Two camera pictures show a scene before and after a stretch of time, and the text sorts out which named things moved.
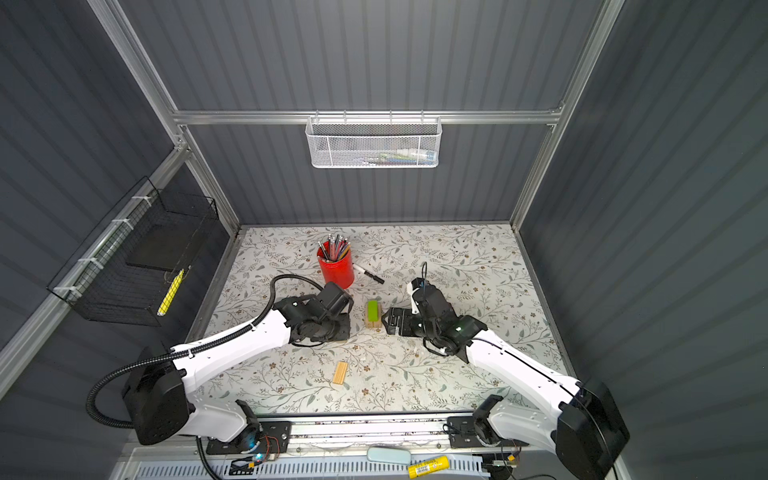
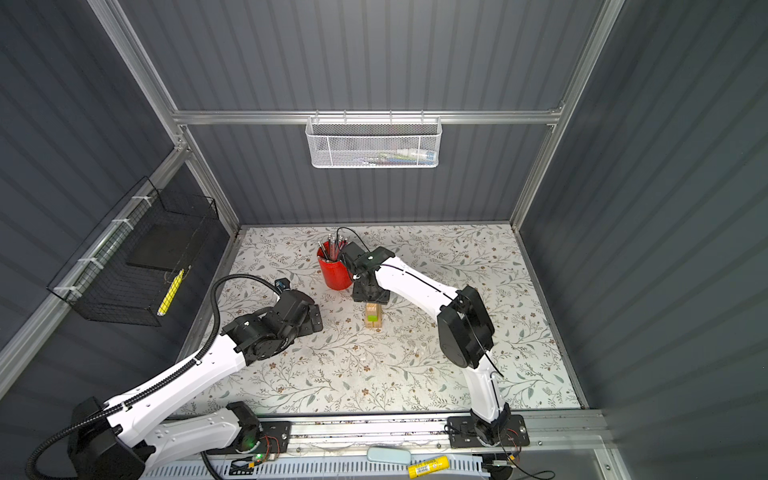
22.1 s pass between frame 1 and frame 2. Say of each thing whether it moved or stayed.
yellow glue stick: stayed
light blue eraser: stayed
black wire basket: stayed
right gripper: moved
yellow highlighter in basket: stayed
